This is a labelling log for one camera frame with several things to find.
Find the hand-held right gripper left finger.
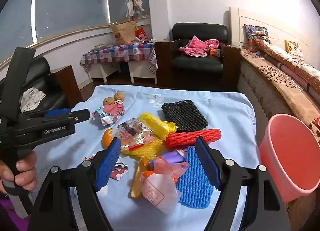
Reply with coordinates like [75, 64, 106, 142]
[27, 137, 122, 231]

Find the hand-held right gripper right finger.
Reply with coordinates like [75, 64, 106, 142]
[195, 136, 293, 231]

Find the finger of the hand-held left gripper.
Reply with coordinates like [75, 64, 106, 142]
[50, 109, 90, 125]
[44, 108, 72, 119]

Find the pink paper wrapper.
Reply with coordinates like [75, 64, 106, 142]
[91, 100, 125, 128]

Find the black foam net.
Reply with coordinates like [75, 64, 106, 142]
[161, 100, 208, 133]

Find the pink plastic bucket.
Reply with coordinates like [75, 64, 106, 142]
[259, 114, 320, 203]

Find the person's left hand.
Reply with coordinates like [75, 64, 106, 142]
[0, 150, 38, 194]

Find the torn red white wrapper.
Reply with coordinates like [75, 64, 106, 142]
[84, 155, 129, 180]

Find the white crumpled cloth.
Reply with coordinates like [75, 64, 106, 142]
[20, 87, 47, 113]

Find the red foam net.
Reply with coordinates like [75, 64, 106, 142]
[164, 128, 222, 148]

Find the blue foam net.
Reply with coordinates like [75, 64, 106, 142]
[175, 145, 215, 209]

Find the yellow fruit peel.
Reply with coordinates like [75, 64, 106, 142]
[130, 156, 150, 199]

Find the purple plastic bag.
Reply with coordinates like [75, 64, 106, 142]
[150, 150, 188, 169]

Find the clear plastic package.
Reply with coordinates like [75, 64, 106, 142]
[114, 118, 153, 153]

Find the light blue cloth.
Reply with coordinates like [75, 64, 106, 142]
[32, 85, 258, 231]

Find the black leather armchair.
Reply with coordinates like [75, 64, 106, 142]
[154, 22, 242, 89]
[0, 56, 83, 121]

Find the pink translucent plastic bag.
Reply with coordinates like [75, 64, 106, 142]
[140, 157, 190, 215]

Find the yellow rolled foam net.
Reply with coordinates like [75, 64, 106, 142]
[139, 112, 178, 140]

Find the table with checkered cloth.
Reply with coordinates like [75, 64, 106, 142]
[80, 42, 154, 72]

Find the white side table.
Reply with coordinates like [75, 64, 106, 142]
[89, 60, 158, 84]

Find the beige mattress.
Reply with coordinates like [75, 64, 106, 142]
[237, 70, 278, 126]

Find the diamond-patterned cloth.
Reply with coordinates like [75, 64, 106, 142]
[149, 46, 158, 74]

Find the brown paper bag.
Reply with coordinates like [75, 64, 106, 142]
[110, 21, 138, 45]

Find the bed with brown blanket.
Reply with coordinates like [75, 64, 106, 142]
[240, 49, 320, 144]

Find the red gift bag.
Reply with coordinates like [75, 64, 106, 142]
[135, 28, 148, 41]

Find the large window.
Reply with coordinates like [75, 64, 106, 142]
[0, 0, 150, 69]

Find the pink garment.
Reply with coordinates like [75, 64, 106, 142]
[179, 35, 220, 57]

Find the pink rolled mat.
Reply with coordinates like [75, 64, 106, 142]
[264, 54, 320, 92]

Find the wooden coat rack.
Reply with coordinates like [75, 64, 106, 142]
[125, 0, 145, 23]

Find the orange dotted quilt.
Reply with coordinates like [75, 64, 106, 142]
[247, 39, 320, 89]

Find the colourful patterned pillow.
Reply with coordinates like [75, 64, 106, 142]
[244, 24, 270, 52]

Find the yellow flowered pillow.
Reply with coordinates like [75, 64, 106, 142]
[285, 40, 304, 59]

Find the white wooden bed frame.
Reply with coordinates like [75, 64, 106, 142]
[229, 6, 320, 54]

